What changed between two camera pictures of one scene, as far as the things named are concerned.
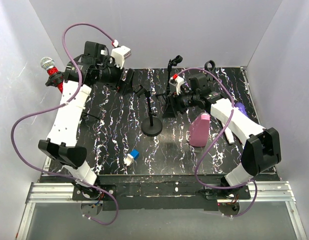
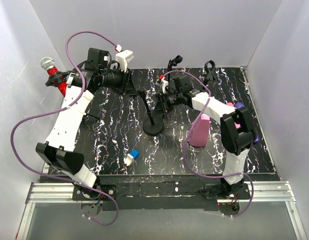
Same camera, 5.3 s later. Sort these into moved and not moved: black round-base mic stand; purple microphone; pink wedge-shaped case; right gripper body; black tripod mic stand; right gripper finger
Moved: right gripper finger; right gripper body
Not moved: purple microphone; pink wedge-shaped case; black tripod mic stand; black round-base mic stand
